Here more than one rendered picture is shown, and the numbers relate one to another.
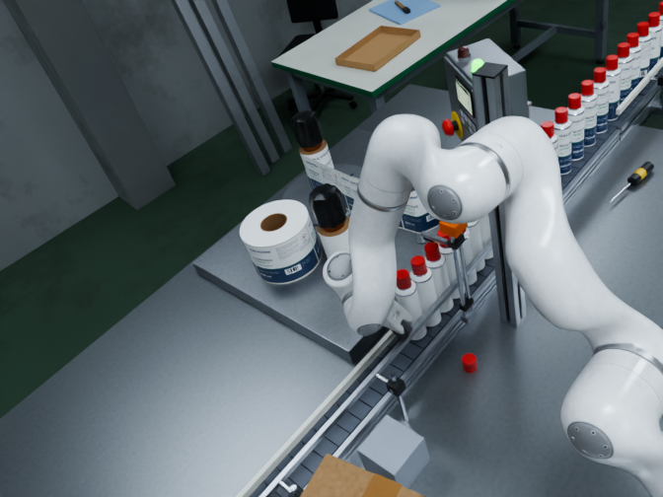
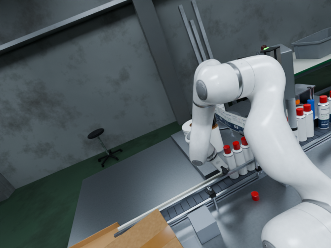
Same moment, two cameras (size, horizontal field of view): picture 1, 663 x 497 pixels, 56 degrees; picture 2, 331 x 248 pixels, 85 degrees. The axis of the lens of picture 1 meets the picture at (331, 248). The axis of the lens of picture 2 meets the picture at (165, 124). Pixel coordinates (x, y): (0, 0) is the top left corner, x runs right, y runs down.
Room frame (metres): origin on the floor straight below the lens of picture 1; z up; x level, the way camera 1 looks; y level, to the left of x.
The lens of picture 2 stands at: (0.20, -0.25, 1.66)
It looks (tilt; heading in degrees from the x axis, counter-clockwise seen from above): 23 degrees down; 27
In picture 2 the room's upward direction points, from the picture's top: 22 degrees counter-clockwise
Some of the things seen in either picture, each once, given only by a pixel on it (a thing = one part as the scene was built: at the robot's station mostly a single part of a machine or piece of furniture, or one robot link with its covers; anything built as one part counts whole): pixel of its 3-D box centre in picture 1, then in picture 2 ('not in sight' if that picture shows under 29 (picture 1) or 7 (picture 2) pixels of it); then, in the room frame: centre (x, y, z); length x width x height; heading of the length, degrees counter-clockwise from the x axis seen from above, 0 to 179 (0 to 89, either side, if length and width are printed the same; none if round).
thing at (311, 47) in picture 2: not in sight; (323, 43); (3.24, -1.29, 0.91); 0.60 x 0.40 x 0.22; 122
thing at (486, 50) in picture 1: (485, 105); (274, 73); (1.07, -0.39, 1.38); 0.17 x 0.10 x 0.19; 0
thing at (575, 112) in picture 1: (574, 127); not in sight; (1.45, -0.77, 0.98); 0.05 x 0.05 x 0.20
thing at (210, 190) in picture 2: (391, 393); (211, 197); (0.83, -0.02, 0.91); 0.07 x 0.03 x 0.17; 35
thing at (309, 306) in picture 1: (354, 223); (228, 131); (1.51, -0.09, 0.86); 0.80 x 0.67 x 0.05; 125
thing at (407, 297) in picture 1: (408, 305); (230, 162); (1.00, -0.13, 0.98); 0.05 x 0.05 x 0.20
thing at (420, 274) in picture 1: (424, 291); (239, 158); (1.02, -0.17, 0.98); 0.05 x 0.05 x 0.20
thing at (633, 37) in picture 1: (630, 65); not in sight; (1.66, -1.07, 0.98); 0.05 x 0.05 x 0.20
